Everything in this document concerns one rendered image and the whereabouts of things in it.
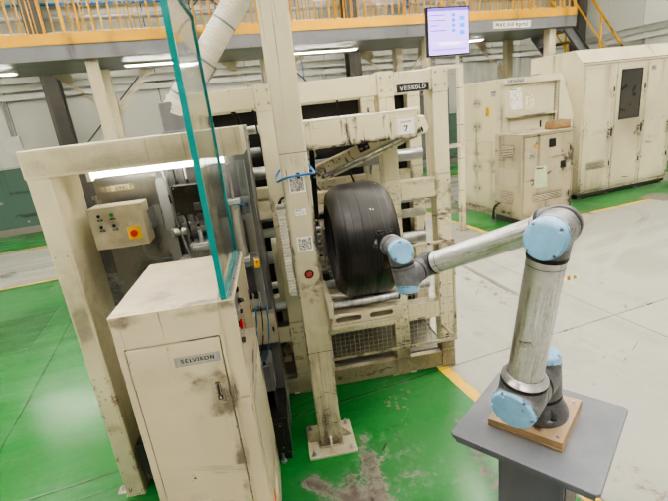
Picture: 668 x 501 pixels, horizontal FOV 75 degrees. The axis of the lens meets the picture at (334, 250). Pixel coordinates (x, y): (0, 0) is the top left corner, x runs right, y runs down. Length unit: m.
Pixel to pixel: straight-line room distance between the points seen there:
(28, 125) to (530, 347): 11.03
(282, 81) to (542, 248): 1.28
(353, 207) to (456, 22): 4.53
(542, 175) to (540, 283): 5.48
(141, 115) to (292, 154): 9.34
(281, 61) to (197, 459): 1.62
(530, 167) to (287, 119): 5.00
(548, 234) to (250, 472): 1.33
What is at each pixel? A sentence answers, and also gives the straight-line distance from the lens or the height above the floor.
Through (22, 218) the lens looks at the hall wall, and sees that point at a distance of 11.81.
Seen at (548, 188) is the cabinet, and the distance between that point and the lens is 6.94.
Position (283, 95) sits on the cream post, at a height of 1.90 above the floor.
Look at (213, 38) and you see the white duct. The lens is 2.36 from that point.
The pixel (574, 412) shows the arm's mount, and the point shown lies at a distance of 1.96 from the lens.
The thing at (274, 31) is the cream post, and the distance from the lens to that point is 2.07.
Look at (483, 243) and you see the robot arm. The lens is 1.59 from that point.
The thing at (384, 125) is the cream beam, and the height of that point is 1.72.
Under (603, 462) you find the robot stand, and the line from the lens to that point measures 1.86.
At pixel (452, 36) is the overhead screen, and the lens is 6.22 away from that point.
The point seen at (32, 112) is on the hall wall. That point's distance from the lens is 11.59.
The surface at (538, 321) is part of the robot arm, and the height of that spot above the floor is 1.16.
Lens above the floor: 1.81
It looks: 18 degrees down
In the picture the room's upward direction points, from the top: 7 degrees counter-clockwise
